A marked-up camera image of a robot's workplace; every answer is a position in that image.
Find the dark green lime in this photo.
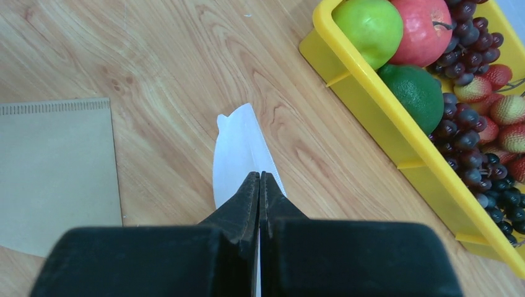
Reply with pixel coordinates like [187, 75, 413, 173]
[377, 64, 444, 135]

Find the light green apple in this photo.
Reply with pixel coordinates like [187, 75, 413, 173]
[332, 0, 404, 70]

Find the purple grape bunch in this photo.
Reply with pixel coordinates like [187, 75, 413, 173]
[427, 1, 504, 86]

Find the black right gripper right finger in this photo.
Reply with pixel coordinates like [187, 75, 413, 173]
[259, 172, 463, 296]

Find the dark grape bunch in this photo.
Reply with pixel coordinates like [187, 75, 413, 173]
[429, 93, 524, 247]

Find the pink red apple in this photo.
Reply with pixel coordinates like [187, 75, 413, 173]
[389, 0, 453, 67]

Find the red cherries bunch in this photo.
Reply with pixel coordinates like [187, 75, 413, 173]
[453, 64, 524, 184]

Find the white paper coffee filter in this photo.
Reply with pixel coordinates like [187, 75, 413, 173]
[212, 103, 286, 208]

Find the yellow plastic fruit tray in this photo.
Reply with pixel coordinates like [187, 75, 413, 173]
[299, 1, 524, 278]

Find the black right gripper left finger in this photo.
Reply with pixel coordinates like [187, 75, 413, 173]
[30, 172, 260, 296]

